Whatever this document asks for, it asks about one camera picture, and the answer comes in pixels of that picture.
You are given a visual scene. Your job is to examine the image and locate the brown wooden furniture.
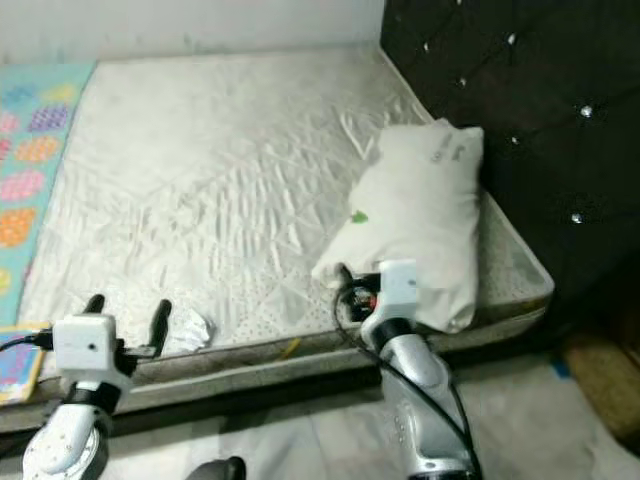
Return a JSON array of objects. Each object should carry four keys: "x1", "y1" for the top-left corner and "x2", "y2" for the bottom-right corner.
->
[{"x1": 565, "y1": 330, "x2": 640, "y2": 431}]

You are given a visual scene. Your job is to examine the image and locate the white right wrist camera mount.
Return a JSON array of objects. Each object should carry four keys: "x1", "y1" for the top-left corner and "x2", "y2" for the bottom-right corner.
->
[{"x1": 378, "y1": 260, "x2": 419, "y2": 323}]

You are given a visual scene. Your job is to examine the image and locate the grey quilted mattress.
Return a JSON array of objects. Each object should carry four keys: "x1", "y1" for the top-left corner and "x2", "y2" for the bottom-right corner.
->
[{"x1": 0, "y1": 43, "x2": 556, "y2": 433}]

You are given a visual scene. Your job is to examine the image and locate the colourful children's book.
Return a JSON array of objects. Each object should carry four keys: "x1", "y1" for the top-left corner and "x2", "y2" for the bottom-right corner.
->
[{"x1": 0, "y1": 322, "x2": 53, "y2": 405}]

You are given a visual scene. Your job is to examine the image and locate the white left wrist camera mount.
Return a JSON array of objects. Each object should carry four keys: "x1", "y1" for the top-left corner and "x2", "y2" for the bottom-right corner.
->
[{"x1": 52, "y1": 314, "x2": 118, "y2": 381}]

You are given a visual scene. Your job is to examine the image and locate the left robot leg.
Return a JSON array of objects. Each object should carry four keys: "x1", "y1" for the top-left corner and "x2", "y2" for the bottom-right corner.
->
[{"x1": 185, "y1": 455, "x2": 248, "y2": 480}]

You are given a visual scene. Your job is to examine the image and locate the black tufted headboard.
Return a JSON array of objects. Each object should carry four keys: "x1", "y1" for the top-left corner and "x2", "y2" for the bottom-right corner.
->
[{"x1": 380, "y1": 0, "x2": 640, "y2": 331}]

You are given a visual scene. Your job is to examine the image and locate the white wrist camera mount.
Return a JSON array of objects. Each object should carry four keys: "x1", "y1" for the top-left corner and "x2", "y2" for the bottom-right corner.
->
[
  {"x1": 378, "y1": 260, "x2": 419, "y2": 323},
  {"x1": 52, "y1": 314, "x2": 118, "y2": 381}
]

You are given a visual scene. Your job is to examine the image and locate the white pillow with tree print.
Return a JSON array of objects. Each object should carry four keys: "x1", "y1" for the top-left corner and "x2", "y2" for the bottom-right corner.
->
[{"x1": 310, "y1": 118, "x2": 486, "y2": 334}]

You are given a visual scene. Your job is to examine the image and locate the teal blanket with colourful shapes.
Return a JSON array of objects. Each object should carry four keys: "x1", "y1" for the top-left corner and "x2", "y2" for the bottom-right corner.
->
[{"x1": 0, "y1": 62, "x2": 98, "y2": 326}]

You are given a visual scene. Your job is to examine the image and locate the white paper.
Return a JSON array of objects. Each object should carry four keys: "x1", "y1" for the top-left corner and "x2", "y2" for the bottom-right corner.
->
[{"x1": 165, "y1": 308, "x2": 211, "y2": 353}]

